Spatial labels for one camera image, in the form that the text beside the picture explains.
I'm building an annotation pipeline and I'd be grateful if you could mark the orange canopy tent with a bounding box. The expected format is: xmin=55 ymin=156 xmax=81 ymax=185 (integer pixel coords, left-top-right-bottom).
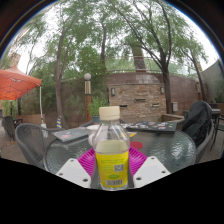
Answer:
xmin=0 ymin=64 xmax=43 ymax=102

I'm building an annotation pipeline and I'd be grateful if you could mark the potted green plant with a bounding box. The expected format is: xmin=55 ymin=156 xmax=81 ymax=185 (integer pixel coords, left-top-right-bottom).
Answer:
xmin=87 ymin=96 xmax=110 ymax=124

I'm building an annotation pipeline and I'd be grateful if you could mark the flat round red coaster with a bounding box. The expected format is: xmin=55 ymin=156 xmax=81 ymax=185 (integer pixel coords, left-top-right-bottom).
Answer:
xmin=129 ymin=140 xmax=144 ymax=151

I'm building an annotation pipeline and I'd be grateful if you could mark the black jacket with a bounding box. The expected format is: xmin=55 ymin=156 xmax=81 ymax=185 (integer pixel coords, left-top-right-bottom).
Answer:
xmin=181 ymin=100 xmax=214 ymax=148

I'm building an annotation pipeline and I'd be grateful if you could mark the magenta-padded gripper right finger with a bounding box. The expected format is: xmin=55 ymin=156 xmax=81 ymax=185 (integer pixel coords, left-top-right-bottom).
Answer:
xmin=127 ymin=146 xmax=172 ymax=189

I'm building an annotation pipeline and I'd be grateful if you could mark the white cup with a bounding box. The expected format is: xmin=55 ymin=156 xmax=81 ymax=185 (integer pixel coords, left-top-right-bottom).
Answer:
xmin=86 ymin=124 xmax=101 ymax=148

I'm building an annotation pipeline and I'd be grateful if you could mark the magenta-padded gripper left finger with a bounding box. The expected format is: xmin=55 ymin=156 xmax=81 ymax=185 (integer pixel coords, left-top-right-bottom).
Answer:
xmin=55 ymin=147 xmax=98 ymax=188

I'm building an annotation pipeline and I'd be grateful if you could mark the grey stickered laptop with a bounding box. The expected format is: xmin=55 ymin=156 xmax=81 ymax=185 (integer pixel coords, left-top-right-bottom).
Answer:
xmin=51 ymin=126 xmax=90 ymax=143

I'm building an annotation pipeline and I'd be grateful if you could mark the globe lamp post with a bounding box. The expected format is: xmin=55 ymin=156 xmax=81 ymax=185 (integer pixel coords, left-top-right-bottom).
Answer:
xmin=83 ymin=72 xmax=93 ymax=123

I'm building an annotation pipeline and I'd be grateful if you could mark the dark mesh patio chair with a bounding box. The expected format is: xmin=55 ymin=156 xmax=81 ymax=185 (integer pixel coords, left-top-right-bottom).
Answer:
xmin=195 ymin=119 xmax=216 ymax=164

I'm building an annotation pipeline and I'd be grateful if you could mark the clear yellow-label drink bottle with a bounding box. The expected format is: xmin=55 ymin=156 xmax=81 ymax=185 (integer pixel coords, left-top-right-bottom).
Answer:
xmin=92 ymin=105 xmax=131 ymax=191

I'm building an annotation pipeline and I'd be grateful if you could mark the grey mesh patio chair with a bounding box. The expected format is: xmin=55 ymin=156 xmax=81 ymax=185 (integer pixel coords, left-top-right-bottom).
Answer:
xmin=14 ymin=122 xmax=64 ymax=169

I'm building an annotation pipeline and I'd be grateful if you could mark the black stickered laptop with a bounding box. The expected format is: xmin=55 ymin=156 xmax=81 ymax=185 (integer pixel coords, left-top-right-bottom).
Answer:
xmin=125 ymin=120 xmax=178 ymax=133

